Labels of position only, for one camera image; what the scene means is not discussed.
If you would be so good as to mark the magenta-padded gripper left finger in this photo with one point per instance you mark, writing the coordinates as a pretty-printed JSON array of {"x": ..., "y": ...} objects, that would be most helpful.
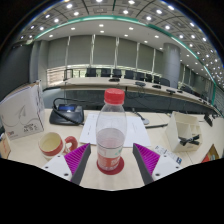
[{"x": 76, "y": 158}]

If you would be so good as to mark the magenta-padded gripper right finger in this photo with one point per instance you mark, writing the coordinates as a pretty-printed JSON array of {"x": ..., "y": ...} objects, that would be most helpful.
[{"x": 149, "y": 159}]

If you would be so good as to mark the clear red-capped water bottle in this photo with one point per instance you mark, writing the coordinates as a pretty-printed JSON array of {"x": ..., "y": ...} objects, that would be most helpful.
[{"x": 110, "y": 143}]

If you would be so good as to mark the white remote control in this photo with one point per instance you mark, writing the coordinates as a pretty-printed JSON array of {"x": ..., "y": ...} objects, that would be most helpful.
[{"x": 168, "y": 154}]

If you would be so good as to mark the red floral ceramic mug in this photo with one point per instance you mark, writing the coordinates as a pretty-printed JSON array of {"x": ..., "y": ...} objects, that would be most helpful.
[{"x": 50, "y": 146}]

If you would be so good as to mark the flat round red coaster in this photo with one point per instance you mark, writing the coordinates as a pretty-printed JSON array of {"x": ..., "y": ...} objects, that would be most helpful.
[{"x": 120, "y": 165}]

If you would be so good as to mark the white printed paper sheet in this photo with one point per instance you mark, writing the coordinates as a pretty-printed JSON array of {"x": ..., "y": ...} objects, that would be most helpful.
[{"x": 136, "y": 131}]

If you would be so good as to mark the black pen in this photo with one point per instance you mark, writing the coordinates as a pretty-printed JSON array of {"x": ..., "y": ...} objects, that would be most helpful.
[{"x": 156, "y": 126}]

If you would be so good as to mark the black binder clip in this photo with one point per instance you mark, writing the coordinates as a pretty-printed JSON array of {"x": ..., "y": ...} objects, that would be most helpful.
[{"x": 189, "y": 140}]

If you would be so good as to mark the white desk organizer box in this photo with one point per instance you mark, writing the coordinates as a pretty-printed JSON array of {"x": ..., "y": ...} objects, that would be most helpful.
[{"x": 181, "y": 125}]

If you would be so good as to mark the white cardboard paper carton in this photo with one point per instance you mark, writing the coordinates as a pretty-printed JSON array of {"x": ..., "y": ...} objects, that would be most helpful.
[{"x": 21, "y": 113}]

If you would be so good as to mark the long curved conference desk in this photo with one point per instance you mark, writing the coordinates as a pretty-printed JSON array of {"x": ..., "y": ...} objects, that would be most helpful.
[{"x": 93, "y": 82}]

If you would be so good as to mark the row of black office chairs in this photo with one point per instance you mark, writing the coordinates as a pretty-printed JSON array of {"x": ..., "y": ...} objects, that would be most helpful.
[{"x": 106, "y": 72}]

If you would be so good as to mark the ceiling lights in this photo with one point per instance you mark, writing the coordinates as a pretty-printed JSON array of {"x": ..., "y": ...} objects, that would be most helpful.
[{"x": 100, "y": 25}]

